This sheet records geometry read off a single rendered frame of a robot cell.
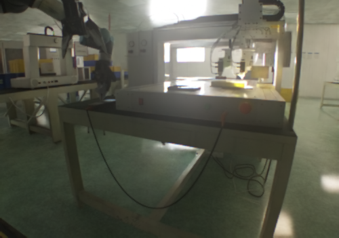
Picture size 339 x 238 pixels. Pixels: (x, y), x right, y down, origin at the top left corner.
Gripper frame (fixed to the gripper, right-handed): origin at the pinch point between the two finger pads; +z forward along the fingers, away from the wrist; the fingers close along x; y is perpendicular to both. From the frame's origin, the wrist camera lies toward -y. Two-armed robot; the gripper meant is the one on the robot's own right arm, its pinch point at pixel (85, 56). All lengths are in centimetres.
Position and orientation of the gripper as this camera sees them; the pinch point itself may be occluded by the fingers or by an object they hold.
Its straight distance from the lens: 73.6
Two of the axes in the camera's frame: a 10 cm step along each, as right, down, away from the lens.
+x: 9.8, -1.0, 1.7
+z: -0.2, 8.0, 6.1
